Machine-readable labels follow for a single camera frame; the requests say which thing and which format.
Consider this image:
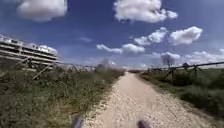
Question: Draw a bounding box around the wooden rail fence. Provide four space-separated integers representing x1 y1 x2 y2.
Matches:
0 54 98 81

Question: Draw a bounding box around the wooden cross-braced fence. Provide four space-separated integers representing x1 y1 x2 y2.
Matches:
146 61 224 79

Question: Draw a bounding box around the pale gravel path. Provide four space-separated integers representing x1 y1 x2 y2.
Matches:
83 72 224 128

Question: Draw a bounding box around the pale multi-storey building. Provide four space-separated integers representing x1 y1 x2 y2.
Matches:
0 34 60 66

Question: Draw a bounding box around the distant bare tree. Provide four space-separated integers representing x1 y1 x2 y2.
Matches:
160 53 175 69

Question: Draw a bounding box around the grass verge with weeds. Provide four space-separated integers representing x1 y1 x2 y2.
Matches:
0 59 126 128

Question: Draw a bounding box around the robot's own part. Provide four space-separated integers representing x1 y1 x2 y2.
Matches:
71 114 85 128
137 119 151 128

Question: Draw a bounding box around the grass verge with dry leaves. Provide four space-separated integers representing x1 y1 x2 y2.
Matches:
134 68 224 121

